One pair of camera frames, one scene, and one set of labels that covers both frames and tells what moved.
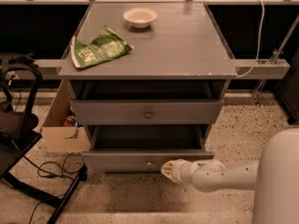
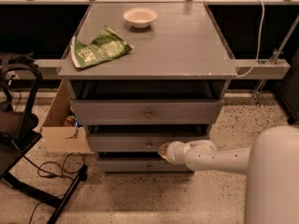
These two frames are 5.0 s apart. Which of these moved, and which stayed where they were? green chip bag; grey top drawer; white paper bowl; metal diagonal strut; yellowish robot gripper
Moved: yellowish robot gripper
Stayed: green chip bag; white paper bowl; metal diagonal strut; grey top drawer
